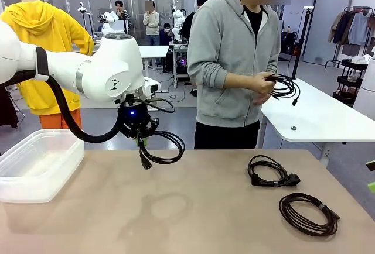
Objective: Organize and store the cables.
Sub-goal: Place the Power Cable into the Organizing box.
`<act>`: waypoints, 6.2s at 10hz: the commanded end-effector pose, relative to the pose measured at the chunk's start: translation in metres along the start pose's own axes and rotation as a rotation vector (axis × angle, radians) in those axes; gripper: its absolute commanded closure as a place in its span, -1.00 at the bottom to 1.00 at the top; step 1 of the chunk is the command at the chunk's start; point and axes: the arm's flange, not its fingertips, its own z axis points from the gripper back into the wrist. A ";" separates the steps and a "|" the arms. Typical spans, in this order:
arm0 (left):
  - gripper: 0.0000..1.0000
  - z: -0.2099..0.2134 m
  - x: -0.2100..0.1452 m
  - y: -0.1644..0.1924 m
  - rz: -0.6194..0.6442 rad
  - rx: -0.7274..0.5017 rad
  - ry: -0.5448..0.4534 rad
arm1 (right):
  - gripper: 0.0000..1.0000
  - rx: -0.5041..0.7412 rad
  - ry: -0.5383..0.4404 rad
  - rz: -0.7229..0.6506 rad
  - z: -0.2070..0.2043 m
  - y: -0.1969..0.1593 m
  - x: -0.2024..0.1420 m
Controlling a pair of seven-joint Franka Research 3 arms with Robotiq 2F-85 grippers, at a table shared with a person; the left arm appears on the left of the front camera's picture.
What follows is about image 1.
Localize person's right forearm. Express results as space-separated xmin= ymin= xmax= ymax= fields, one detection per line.
xmin=224 ymin=71 xmax=258 ymax=88

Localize person in grey hoodie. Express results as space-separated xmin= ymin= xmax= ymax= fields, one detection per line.
xmin=187 ymin=0 xmax=292 ymax=150

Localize grey partition panel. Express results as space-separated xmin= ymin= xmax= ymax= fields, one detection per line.
xmin=302 ymin=0 xmax=354 ymax=67

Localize black power cable with plug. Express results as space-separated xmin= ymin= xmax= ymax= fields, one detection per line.
xmin=137 ymin=130 xmax=186 ymax=171
xmin=247 ymin=155 xmax=302 ymax=189

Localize black pole stand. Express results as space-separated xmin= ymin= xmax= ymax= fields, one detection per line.
xmin=288 ymin=5 xmax=315 ymax=80

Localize background person with black hair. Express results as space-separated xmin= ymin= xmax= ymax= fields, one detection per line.
xmin=114 ymin=0 xmax=131 ymax=32

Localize computer tower with lights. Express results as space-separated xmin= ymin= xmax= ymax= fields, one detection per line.
xmin=175 ymin=49 xmax=189 ymax=77

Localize black fabric item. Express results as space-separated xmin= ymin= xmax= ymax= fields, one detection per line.
xmin=0 ymin=85 xmax=20 ymax=129

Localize person's right hand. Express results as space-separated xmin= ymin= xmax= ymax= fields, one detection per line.
xmin=254 ymin=72 xmax=277 ymax=95

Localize person's left hand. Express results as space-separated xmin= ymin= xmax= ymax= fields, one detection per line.
xmin=252 ymin=91 xmax=272 ymax=106

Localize white side table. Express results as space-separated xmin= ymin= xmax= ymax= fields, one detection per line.
xmin=259 ymin=77 xmax=375 ymax=164

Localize black utility cart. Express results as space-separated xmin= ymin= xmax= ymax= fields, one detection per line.
xmin=332 ymin=58 xmax=369 ymax=107

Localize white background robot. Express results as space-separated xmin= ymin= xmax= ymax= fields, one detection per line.
xmin=172 ymin=8 xmax=186 ymax=43
xmin=98 ymin=10 xmax=120 ymax=33

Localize beige coat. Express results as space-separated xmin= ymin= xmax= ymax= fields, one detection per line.
xmin=328 ymin=11 xmax=344 ymax=44

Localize thin black camera cable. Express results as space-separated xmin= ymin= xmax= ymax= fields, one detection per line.
xmin=115 ymin=97 xmax=176 ymax=115

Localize seated background person with mask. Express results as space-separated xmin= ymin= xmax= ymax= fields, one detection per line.
xmin=159 ymin=22 xmax=174 ymax=47

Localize black bags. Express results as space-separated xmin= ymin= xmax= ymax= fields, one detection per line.
xmin=279 ymin=31 xmax=299 ymax=56

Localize black sleeved arm hose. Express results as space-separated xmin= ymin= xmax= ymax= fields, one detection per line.
xmin=0 ymin=46 xmax=122 ymax=144

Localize yellow hoodie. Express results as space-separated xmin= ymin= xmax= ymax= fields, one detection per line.
xmin=0 ymin=0 xmax=95 ymax=116

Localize dark jacket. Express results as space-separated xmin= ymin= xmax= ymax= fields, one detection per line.
xmin=333 ymin=10 xmax=354 ymax=46

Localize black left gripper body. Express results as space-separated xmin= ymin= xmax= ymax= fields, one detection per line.
xmin=117 ymin=99 xmax=152 ymax=137

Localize thin black braided cable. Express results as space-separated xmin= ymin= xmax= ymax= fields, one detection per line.
xmin=262 ymin=73 xmax=302 ymax=107

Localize background person in black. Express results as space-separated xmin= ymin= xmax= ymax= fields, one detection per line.
xmin=179 ymin=0 xmax=209 ymax=40

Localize pale blue shirt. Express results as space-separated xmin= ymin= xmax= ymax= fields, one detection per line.
xmin=347 ymin=12 xmax=370 ymax=46

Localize white device on black stand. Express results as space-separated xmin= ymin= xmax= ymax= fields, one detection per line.
xmin=77 ymin=1 xmax=93 ymax=32

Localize black clothes rack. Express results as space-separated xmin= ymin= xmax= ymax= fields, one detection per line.
xmin=323 ymin=6 xmax=375 ymax=68

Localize translucent plastic container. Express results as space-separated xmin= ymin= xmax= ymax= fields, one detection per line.
xmin=0 ymin=128 xmax=86 ymax=204

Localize dark brown coiled cable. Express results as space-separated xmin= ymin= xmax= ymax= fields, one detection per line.
xmin=278 ymin=192 xmax=342 ymax=237

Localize orange shorts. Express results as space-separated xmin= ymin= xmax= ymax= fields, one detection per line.
xmin=39 ymin=109 xmax=83 ymax=131

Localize white background desk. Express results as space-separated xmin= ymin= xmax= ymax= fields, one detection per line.
xmin=137 ymin=44 xmax=170 ymax=79

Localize background person in beige sweater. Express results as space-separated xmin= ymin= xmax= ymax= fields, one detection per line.
xmin=142 ymin=0 xmax=161 ymax=47

